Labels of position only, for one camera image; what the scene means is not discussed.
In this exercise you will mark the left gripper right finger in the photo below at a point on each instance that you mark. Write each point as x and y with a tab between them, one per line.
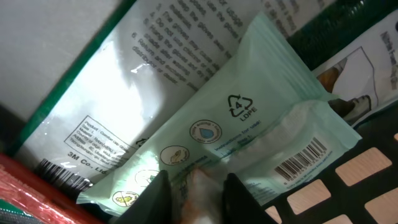
239	206

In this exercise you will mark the mint green wipes packet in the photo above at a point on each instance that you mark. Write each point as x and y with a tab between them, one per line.
263	116

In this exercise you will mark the grey plastic mesh basket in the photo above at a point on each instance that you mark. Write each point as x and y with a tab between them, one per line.
357	186

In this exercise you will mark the red snack packet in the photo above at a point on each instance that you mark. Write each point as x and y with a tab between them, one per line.
23	189

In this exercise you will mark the white green glove package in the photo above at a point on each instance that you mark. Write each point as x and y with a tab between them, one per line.
152	56

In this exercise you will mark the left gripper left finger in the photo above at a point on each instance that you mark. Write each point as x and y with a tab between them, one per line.
153	206

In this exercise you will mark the orange small box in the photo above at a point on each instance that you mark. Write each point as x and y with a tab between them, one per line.
203	204

